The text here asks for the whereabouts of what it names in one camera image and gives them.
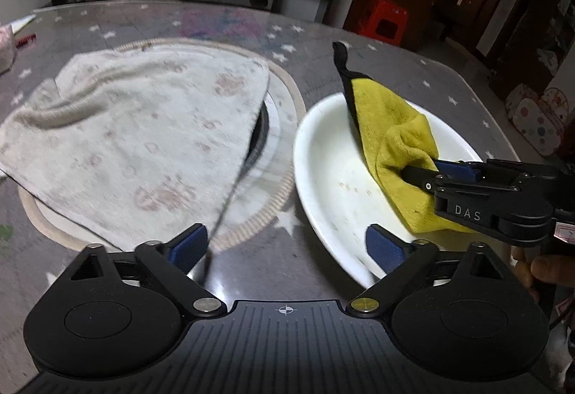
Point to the yellow microfibre cloth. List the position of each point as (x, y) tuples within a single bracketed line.
[(386, 115)]

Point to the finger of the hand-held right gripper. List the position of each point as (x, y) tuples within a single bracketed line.
[(458, 170), (420, 177)]

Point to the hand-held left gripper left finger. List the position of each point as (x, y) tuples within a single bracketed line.
[(188, 245)]

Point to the white paper sheet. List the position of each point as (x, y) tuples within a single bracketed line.
[(22, 24)]

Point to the white bowl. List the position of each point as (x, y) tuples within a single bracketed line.
[(332, 160)]

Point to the round beige table inset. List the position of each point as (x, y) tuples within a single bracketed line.
[(265, 192)]

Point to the grey star-print table cloth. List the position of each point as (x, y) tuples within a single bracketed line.
[(395, 61)]

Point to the red plastic stool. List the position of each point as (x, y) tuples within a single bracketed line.
[(382, 14)]

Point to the small red item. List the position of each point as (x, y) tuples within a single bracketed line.
[(25, 40)]

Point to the person's right hand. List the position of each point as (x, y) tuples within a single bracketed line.
[(552, 270)]

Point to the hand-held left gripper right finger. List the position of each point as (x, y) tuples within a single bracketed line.
[(385, 246)]

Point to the pink tissue packet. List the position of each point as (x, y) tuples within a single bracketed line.
[(6, 50)]

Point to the white patterned towel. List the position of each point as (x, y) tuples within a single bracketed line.
[(134, 129)]

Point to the polka-dot play tent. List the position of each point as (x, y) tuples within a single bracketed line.
[(537, 124)]

